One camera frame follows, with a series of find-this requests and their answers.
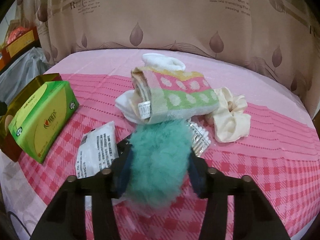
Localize white plastic wipe packet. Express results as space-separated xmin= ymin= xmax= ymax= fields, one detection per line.
xmin=75 ymin=121 xmax=119 ymax=178

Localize cream fabric scrunchie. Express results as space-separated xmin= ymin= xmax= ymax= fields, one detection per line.
xmin=206 ymin=87 xmax=251 ymax=143

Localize grey plastic bag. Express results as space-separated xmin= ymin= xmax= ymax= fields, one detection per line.
xmin=0 ymin=48 xmax=51 ymax=105

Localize gold red cardboard box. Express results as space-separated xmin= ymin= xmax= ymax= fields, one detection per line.
xmin=1 ymin=73 xmax=62 ymax=163

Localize teal fluffy pompom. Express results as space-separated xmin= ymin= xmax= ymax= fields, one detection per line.
xmin=125 ymin=119 xmax=193 ymax=209

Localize green tissue box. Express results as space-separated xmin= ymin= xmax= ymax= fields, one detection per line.
xmin=8 ymin=81 xmax=79 ymax=163

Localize white sock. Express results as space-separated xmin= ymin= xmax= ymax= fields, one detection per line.
xmin=115 ymin=90 xmax=143 ymax=124
xmin=142 ymin=53 xmax=186 ymax=71

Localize beige leaf print curtain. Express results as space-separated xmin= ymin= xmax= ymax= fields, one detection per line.
xmin=15 ymin=0 xmax=320 ymax=119

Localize cotton swab packet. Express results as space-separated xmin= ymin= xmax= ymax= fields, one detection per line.
xmin=188 ymin=119 xmax=211 ymax=157

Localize pink checked tablecloth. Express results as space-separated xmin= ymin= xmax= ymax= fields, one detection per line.
xmin=1 ymin=49 xmax=319 ymax=239

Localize red yellow box on shelf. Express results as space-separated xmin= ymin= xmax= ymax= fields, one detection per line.
xmin=1 ymin=27 xmax=39 ymax=68

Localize colourful striped towel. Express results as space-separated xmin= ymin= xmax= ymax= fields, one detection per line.
xmin=131 ymin=67 xmax=219 ymax=125

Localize beige makeup sponge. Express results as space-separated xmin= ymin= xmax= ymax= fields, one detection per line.
xmin=4 ymin=114 xmax=14 ymax=133

